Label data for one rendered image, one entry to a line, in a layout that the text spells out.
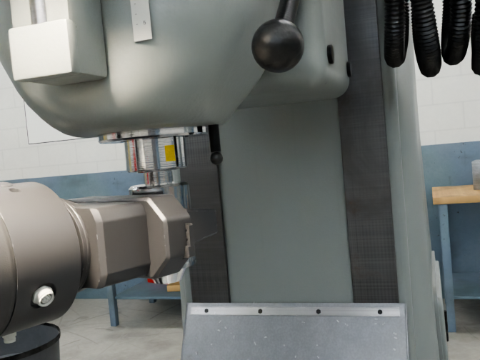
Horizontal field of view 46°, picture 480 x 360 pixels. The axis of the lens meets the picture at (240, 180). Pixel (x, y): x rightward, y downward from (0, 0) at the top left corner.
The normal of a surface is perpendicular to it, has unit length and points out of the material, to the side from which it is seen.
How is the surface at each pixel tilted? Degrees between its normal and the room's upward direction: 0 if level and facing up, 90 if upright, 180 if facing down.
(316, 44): 90
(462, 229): 90
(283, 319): 63
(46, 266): 92
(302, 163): 90
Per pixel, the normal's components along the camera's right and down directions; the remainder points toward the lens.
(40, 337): -0.43, 0.02
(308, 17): 0.15, 0.04
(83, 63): 0.95, -0.07
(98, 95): -0.26, 0.43
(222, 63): 0.76, 0.41
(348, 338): -0.32, -0.37
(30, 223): 0.64, -0.54
